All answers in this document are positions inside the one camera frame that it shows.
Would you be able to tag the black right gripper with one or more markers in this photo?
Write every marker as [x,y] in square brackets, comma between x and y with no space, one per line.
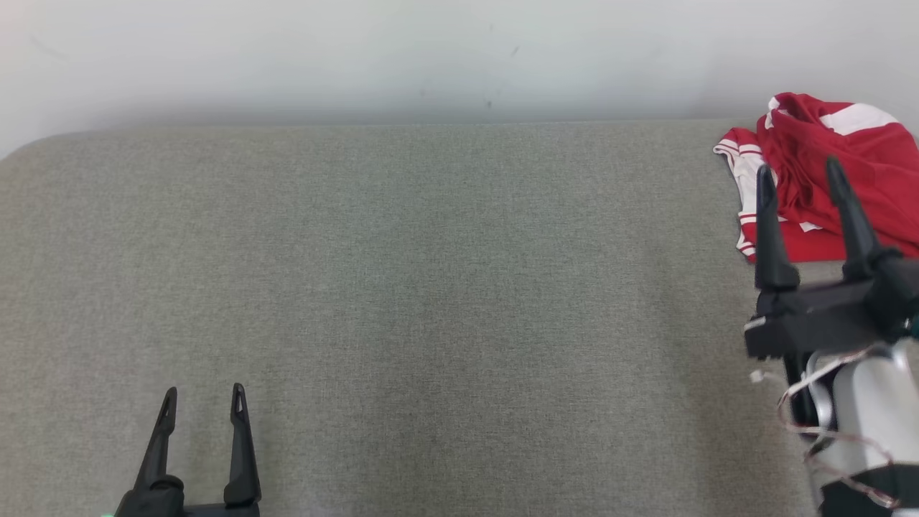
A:
[811,319]

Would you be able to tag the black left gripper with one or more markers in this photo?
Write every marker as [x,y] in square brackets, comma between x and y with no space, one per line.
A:
[158,506]

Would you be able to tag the red shorts with white stripe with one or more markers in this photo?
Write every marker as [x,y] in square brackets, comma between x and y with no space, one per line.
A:
[804,165]

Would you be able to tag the red jersey with white sleeves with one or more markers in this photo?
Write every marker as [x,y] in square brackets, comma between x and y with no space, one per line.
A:
[743,172]

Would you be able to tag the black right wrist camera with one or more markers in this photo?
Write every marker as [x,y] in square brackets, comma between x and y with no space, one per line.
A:
[897,287]

